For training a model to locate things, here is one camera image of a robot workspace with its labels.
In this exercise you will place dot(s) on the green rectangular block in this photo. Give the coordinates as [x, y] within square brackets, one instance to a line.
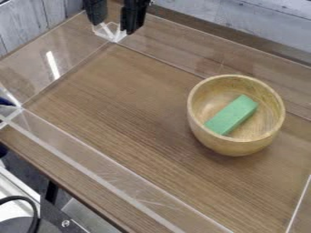
[233, 115]

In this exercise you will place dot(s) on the black table leg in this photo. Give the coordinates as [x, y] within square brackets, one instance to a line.
[52, 192]

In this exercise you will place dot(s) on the metal base plate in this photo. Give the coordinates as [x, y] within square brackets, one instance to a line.
[84, 217]

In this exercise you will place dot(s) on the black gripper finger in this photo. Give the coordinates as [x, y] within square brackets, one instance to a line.
[96, 10]
[132, 15]

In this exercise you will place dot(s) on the clear acrylic corner bracket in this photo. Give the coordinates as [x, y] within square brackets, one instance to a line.
[110, 32]

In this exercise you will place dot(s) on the clear acrylic barrier wall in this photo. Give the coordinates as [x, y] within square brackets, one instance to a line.
[116, 193]

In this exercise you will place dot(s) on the light wooden bowl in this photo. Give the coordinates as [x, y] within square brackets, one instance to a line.
[211, 95]

